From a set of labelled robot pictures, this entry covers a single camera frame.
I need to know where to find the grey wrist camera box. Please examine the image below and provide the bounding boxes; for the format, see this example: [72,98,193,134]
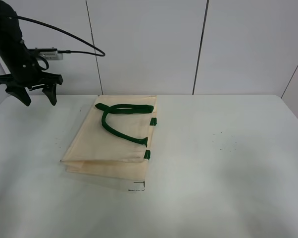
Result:
[29,48,63,60]

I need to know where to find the white linen bag green handles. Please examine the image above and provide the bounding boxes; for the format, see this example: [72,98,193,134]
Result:
[61,95,157,190]

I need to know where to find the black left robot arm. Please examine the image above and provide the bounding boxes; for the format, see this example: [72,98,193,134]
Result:
[0,0,63,106]

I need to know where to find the black camera cable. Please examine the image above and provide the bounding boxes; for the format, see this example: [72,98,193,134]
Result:
[5,15,106,57]

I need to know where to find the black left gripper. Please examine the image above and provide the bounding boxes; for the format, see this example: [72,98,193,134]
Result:
[0,49,63,106]

